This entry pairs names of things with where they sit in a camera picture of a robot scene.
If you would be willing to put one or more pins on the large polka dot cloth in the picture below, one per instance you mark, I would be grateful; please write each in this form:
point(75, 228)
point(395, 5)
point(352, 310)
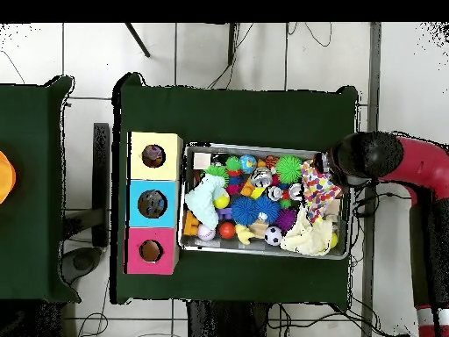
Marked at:
point(317, 189)

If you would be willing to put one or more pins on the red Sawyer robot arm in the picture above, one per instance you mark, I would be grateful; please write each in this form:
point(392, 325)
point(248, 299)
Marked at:
point(414, 161)

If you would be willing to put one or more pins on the wooden box with three holes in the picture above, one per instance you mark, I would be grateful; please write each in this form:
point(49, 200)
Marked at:
point(170, 170)

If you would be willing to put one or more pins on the mint green knitted cloth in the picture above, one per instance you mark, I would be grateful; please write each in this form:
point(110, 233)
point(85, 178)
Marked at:
point(203, 203)

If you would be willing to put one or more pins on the blue spiky ball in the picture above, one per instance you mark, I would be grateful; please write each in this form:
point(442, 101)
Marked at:
point(245, 210)

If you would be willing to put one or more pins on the globe print ball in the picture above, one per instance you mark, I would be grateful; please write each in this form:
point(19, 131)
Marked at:
point(248, 164)

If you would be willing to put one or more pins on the red orange ball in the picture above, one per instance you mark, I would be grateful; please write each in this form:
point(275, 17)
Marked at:
point(227, 230)

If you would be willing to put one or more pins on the green spiky ball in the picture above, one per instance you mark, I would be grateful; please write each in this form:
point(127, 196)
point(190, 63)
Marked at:
point(288, 169)

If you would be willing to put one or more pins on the small soccer ball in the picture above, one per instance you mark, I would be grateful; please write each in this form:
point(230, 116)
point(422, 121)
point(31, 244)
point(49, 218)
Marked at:
point(273, 236)

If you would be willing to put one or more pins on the purple knobbly ball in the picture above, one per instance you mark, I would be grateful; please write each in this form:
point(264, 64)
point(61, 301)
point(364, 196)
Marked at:
point(287, 219)

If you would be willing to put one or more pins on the dark green tablecloth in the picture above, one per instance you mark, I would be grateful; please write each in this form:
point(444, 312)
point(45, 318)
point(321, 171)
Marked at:
point(228, 116)
point(28, 245)

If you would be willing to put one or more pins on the pale yellow knitted cloth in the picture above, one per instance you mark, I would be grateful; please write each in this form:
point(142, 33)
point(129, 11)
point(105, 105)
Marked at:
point(305, 238)

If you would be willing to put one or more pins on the black tripod leg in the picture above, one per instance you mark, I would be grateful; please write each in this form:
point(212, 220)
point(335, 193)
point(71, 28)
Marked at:
point(231, 42)
point(137, 39)

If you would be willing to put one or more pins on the grey plastic foot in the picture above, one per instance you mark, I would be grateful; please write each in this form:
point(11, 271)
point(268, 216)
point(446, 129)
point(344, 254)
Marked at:
point(82, 261)

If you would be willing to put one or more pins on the orange plastic object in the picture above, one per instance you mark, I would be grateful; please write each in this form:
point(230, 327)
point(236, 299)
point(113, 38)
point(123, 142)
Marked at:
point(6, 179)

